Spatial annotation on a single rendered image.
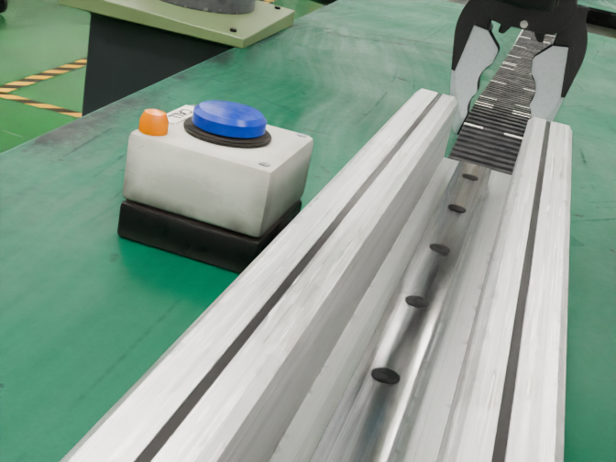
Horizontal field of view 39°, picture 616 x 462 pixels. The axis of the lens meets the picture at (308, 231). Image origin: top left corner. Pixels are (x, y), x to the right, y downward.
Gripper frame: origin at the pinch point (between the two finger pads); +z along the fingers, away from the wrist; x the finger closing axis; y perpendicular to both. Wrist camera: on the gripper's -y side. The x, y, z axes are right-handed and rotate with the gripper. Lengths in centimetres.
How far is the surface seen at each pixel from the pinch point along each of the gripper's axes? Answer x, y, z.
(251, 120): 11.5, -30.4, -4.4
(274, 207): 9.0, -32.0, -0.7
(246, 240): 9.7, -33.5, 0.9
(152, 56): 42.5, 24.6, 7.5
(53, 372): 12.8, -46.4, 2.8
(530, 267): -3.6, -42.9, -5.6
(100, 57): 49, 24, 9
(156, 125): 15.6, -33.2, -3.7
